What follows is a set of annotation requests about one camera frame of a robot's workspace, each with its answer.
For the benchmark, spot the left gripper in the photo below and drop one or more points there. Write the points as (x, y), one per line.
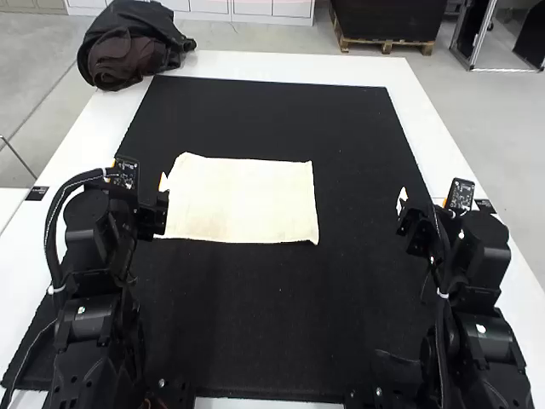
(152, 215)

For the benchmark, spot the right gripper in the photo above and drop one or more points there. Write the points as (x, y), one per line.
(416, 232)

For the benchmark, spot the pale towel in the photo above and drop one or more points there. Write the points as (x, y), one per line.
(242, 200)

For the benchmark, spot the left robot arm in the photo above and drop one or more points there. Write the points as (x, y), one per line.
(85, 324)

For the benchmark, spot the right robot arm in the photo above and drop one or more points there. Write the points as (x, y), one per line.
(481, 332)

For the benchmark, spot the dark clothing pile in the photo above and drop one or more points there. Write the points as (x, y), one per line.
(127, 42)

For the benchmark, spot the wooden pallet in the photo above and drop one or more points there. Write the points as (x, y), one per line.
(385, 44)

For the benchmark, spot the black mat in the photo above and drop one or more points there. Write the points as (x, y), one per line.
(272, 307)

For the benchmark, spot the white cupboard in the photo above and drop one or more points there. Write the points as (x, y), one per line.
(191, 8)

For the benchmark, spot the black load on pallet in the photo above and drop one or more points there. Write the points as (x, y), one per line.
(387, 19)

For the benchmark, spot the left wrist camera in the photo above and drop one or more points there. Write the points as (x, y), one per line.
(122, 172)

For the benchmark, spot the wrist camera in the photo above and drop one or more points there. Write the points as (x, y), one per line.
(459, 194)
(122, 172)

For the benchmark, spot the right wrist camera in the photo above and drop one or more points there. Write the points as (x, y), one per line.
(459, 194)

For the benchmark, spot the aluminium frame cart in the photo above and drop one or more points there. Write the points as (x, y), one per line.
(481, 38)

